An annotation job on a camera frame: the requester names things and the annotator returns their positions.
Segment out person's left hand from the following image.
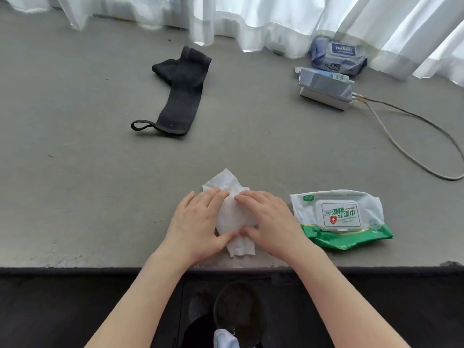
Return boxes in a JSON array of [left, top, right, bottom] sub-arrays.
[[158, 188, 240, 269]]

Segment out person's right hand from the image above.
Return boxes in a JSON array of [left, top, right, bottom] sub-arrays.
[[234, 189, 315, 265]]

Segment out white wet wipe sheet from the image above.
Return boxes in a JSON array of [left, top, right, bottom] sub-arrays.
[[202, 168, 257, 259]]

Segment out white green wet wipes pack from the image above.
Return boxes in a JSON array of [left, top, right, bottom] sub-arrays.
[[289, 189, 394, 251]]

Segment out person's left forearm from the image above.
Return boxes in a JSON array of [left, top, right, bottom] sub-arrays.
[[86, 246, 197, 348]]

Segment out person's right forearm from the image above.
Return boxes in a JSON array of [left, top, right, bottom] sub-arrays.
[[290, 243, 412, 348]]

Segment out person's black trousers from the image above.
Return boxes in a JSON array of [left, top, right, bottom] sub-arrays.
[[180, 312, 218, 348]]

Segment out person's grey shirt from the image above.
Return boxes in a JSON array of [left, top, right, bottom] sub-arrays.
[[212, 328, 240, 348]]

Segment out blue wipes pack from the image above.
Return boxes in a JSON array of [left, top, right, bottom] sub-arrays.
[[309, 36, 368, 77]]

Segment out grey power box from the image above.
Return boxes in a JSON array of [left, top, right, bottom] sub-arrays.
[[294, 66, 358, 112]]

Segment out white curtain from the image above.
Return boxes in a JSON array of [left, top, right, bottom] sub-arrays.
[[0, 0, 464, 87]]

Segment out black fabric strap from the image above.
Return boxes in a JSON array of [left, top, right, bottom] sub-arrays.
[[130, 45, 213, 136]]

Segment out grey cable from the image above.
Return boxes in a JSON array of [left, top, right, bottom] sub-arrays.
[[351, 92, 464, 182]]

